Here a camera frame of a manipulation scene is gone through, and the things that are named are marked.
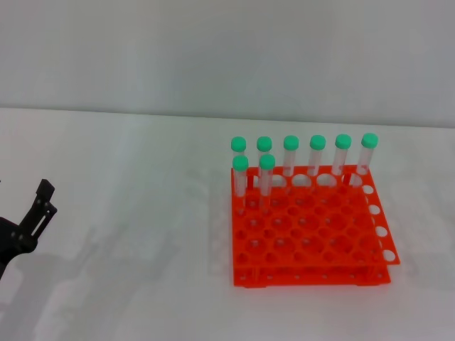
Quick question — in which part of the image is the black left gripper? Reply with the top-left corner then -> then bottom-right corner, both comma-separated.
0,178 -> 58,281

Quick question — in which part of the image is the green capped clear test tube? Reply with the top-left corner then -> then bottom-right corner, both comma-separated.
230,136 -> 247,159
256,136 -> 274,157
332,134 -> 353,188
355,132 -> 380,188
259,153 -> 277,214
307,134 -> 327,188
283,134 -> 300,189
232,154 -> 250,216

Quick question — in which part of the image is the orange test tube rack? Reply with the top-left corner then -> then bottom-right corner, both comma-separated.
230,165 -> 402,288

